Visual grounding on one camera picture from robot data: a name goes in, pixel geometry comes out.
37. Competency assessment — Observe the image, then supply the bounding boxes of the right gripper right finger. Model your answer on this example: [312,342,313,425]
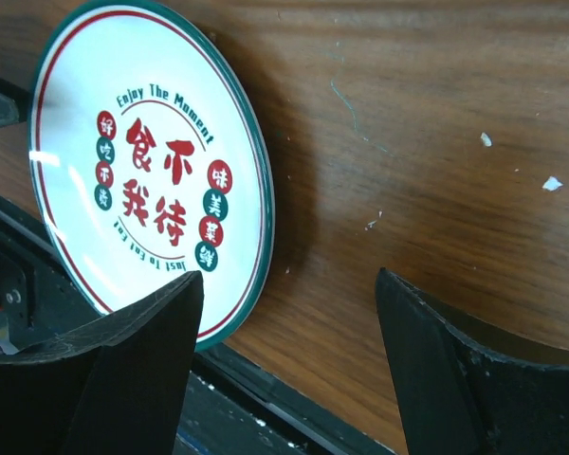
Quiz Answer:
[375,268,569,454]

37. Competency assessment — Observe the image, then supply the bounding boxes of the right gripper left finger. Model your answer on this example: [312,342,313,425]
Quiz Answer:
[0,272,204,454]

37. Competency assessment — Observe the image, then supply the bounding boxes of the white plate red chinese characters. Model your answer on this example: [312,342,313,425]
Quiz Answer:
[28,1,275,351]

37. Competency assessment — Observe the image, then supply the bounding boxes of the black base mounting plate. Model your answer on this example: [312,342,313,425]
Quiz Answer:
[0,68,399,455]

